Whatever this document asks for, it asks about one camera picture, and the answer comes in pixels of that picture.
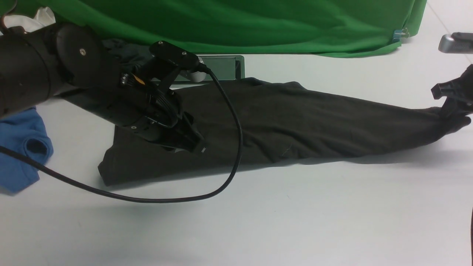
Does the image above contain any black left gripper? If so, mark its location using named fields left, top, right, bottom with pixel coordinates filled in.
left=108, top=74, right=207, bottom=154

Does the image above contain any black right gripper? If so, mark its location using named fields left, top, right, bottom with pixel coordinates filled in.
left=431, top=64, right=473, bottom=118

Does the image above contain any gray long-sleeve top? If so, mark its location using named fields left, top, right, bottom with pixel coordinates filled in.
left=98, top=78, right=471, bottom=186

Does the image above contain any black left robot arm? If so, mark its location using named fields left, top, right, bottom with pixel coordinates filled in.
left=0, top=23, right=205, bottom=153

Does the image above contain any blue binder clip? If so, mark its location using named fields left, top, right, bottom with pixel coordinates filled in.
left=392, top=28, right=410, bottom=43

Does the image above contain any dark teal crumpled shirt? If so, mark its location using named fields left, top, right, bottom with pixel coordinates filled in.
left=102, top=39, right=153, bottom=74

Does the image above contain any green backdrop cloth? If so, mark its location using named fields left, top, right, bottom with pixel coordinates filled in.
left=14, top=0, right=427, bottom=58

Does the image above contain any blue crumpled t-shirt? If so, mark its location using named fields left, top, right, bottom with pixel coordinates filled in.
left=0, top=107, right=54, bottom=195

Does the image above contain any white crumpled shirt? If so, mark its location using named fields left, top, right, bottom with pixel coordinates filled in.
left=1, top=7, right=56, bottom=33

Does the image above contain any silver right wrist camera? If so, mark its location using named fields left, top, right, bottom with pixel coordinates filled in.
left=438, top=32, right=473, bottom=54

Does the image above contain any black left camera cable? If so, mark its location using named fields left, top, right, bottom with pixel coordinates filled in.
left=0, top=66, right=244, bottom=204

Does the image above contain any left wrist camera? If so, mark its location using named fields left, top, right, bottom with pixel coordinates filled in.
left=149, top=41, right=207, bottom=83

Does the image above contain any metal table cable hatch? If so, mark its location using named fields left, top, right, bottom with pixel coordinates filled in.
left=171, top=55, right=245, bottom=89

